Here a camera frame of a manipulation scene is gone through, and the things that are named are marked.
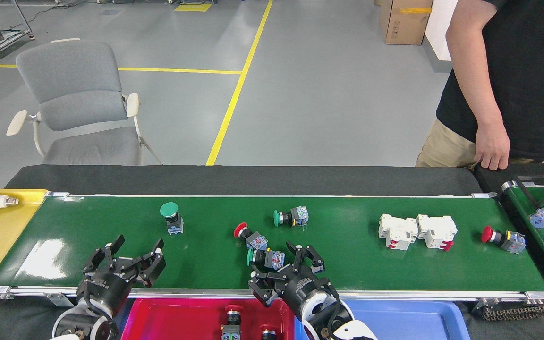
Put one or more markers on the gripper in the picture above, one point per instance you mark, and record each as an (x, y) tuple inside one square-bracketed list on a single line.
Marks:
[(109, 288), (305, 288)]

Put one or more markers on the white circuit breaker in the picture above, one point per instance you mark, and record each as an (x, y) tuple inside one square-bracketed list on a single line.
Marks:
[(437, 231), (398, 231)]

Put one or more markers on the person's right forearm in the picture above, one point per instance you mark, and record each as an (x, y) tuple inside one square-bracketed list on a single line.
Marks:
[(477, 89)]

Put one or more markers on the long green conveyor belt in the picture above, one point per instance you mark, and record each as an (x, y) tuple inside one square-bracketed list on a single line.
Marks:
[(347, 269)]

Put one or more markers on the person's right hand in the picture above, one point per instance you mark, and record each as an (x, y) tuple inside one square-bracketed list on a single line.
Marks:
[(491, 146)]

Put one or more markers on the red plastic bin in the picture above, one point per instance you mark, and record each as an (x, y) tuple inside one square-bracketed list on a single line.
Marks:
[(177, 321)]

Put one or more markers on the blue plastic bin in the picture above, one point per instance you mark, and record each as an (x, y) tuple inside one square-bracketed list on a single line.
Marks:
[(409, 323)]

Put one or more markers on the grey office chair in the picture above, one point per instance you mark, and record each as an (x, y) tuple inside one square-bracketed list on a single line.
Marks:
[(73, 89)]

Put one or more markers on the metal rack on castors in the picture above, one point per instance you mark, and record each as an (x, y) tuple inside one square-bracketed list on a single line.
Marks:
[(17, 23)]

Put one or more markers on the brown cardboard box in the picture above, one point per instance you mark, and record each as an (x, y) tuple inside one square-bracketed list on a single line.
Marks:
[(406, 23)]

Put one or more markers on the person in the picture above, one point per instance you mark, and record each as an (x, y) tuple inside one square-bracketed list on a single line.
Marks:
[(536, 71)]

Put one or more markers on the black guide bracket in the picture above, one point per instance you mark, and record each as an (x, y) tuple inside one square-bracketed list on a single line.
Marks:
[(538, 204)]

